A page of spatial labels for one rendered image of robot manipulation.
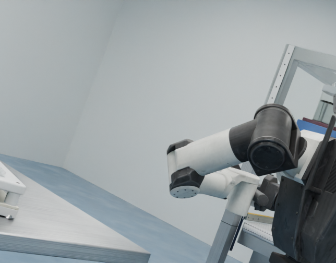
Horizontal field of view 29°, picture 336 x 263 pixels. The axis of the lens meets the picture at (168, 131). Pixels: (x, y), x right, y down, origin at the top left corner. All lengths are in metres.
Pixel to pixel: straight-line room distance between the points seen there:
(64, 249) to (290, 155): 0.55
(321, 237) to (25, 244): 0.65
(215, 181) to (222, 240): 1.20
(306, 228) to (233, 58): 5.87
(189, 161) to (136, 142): 6.32
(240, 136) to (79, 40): 6.93
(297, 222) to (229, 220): 1.40
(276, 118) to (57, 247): 0.59
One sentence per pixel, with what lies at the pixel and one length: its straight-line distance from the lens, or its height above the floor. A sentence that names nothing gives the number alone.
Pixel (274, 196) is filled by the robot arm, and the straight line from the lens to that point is 2.10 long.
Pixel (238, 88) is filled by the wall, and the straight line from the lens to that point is 7.21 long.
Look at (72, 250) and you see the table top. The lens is 1.37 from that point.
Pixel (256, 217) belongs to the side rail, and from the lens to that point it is 3.09.
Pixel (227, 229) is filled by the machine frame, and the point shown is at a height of 0.77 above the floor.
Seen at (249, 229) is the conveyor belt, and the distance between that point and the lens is 3.00.
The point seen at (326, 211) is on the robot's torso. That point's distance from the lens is 1.51.
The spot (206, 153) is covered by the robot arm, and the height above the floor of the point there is 1.11.
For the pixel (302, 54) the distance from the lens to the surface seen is 2.94.
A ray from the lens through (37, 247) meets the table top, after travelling 1.31.
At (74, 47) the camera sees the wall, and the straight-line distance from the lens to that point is 8.39.
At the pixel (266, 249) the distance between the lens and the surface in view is 2.98.
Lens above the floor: 1.17
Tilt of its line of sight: 2 degrees down
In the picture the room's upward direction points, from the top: 20 degrees clockwise
